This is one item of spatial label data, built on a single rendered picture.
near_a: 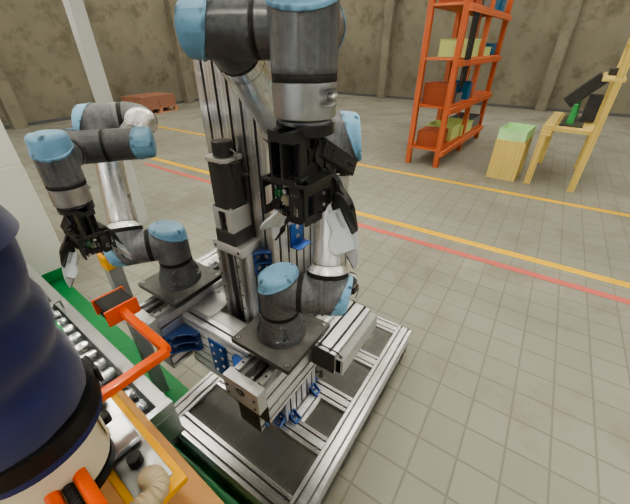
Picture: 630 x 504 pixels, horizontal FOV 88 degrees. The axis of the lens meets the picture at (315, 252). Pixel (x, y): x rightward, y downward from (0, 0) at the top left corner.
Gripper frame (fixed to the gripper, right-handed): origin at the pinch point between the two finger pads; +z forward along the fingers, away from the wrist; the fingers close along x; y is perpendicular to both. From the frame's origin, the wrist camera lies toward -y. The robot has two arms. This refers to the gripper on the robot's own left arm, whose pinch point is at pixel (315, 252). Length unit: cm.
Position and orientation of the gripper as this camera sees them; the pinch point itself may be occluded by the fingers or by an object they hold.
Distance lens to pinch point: 51.9
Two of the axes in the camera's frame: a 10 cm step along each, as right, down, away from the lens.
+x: 8.3, 3.0, -4.7
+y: -5.5, 4.5, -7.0
